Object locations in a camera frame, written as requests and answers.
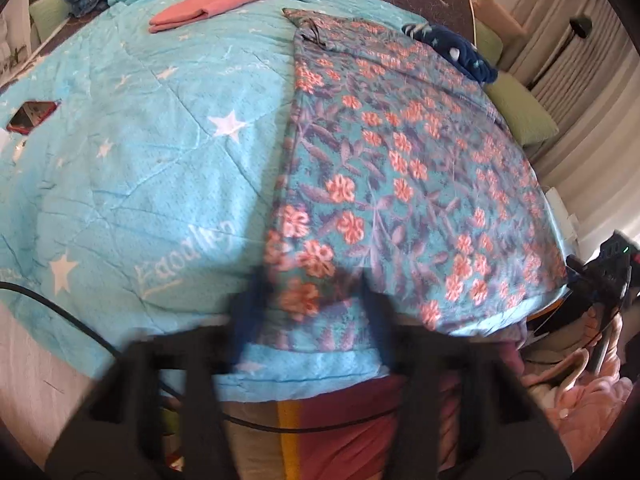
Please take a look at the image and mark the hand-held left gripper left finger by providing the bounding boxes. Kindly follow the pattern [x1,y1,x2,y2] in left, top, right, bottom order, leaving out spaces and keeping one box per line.
[45,265,271,480]

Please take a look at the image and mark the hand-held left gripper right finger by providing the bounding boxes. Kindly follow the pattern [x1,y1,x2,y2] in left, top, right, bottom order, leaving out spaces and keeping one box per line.
[362,280,573,480]

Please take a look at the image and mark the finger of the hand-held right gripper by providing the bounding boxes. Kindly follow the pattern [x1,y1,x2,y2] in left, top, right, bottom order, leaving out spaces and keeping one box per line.
[566,254,603,282]

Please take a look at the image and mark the floral long-sleeve garment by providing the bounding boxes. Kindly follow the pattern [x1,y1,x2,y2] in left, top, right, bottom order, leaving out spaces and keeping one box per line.
[262,7,571,353]

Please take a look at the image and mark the pink fluffy clothes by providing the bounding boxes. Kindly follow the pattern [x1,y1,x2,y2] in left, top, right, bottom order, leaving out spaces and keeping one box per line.
[520,345,633,441]

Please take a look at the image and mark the white plastic device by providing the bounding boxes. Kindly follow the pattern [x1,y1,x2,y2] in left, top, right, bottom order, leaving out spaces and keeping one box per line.
[545,185,581,241]

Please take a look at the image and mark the red yellow striped cloth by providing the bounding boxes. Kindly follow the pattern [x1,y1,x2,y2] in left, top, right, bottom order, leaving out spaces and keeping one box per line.
[220,375,466,480]

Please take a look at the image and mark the large green pillow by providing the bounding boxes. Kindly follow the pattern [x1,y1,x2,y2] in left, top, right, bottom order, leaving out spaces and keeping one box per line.
[485,71,560,146]

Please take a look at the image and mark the beige pleated curtain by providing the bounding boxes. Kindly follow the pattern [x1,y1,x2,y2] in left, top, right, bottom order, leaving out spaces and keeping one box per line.
[505,0,636,191]

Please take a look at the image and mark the light blue star quilt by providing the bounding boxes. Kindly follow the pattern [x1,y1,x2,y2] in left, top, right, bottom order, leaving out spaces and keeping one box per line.
[0,0,571,403]

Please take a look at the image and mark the black floor lamp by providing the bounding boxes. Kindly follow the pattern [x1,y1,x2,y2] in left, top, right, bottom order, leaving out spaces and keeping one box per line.
[502,16,593,73]

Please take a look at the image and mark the small green pillow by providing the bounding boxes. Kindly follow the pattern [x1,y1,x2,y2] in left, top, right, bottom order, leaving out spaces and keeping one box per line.
[472,17,505,68]

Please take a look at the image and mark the navy star-print fleece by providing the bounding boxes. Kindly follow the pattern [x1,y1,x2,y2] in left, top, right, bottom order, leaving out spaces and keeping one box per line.
[402,24,501,85]

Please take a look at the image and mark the pink pillow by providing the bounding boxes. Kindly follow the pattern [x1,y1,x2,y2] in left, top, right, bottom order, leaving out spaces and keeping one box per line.
[472,0,528,36]

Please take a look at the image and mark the red phone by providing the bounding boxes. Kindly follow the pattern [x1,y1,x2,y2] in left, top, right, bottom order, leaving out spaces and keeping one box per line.
[6,101,60,135]

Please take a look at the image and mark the pink folded garment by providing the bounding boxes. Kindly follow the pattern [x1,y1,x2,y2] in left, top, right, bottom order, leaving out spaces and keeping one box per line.
[149,0,278,35]

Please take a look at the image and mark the pale green cushion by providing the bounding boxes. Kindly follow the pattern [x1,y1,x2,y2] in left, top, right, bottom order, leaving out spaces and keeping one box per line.
[29,0,71,43]

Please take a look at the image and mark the thick black cable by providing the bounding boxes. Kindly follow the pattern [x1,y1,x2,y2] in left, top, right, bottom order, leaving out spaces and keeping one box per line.
[0,282,401,433]

